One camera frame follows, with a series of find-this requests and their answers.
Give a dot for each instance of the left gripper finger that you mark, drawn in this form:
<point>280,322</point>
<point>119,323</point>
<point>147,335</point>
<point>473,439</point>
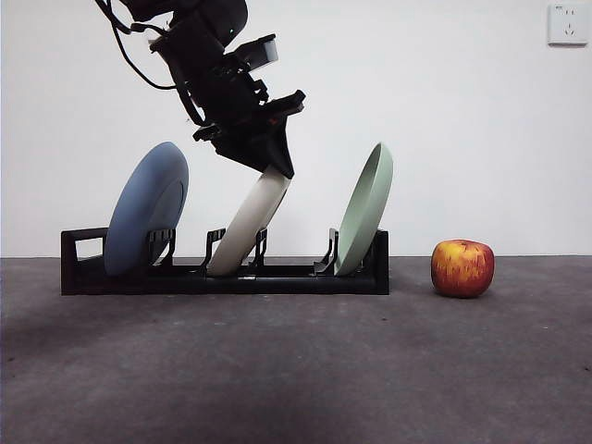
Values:
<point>282,152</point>
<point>242,150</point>

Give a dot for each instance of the cream yellow plate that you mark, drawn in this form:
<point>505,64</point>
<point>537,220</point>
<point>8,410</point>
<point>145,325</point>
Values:
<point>245,222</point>

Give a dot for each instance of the red yellow apple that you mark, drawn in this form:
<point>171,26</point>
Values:
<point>462,270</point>

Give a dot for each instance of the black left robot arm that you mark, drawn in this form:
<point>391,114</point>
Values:
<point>194,41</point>

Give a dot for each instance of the green plate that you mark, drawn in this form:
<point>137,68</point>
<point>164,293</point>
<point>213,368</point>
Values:
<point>365,217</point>

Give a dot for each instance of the blue plate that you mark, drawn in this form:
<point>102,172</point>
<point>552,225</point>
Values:
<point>139,208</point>

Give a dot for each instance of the black plate rack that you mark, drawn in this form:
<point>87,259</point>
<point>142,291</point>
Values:
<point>115,284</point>

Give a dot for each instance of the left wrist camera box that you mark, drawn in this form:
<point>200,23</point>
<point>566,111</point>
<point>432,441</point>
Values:
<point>270,51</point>

